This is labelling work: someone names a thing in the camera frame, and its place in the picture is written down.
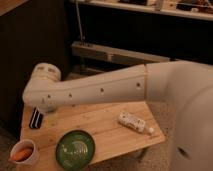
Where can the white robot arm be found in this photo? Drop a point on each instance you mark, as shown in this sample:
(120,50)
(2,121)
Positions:
(186,86)

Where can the grey metal shelf beam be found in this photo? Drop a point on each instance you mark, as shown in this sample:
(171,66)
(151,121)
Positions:
(114,55)

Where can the white patterned plastic bottle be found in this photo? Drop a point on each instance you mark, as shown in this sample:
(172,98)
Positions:
(131,121)

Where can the wooden table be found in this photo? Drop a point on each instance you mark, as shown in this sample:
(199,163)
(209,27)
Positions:
(100,120)

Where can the green round plate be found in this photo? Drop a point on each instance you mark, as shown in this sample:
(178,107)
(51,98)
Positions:
(75,150)

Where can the black white striped eraser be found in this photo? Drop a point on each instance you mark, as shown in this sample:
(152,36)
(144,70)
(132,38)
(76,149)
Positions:
(36,119)

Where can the metal vertical pole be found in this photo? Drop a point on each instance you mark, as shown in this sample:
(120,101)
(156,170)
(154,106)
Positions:
(79,23)

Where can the white cup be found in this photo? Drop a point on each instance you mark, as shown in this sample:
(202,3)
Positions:
(23,144)

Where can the orange carrot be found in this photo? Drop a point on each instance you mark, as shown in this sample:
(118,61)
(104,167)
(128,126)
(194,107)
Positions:
(22,155)

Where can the upper white shelf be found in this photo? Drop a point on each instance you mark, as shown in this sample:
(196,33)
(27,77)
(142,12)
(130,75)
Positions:
(156,9)

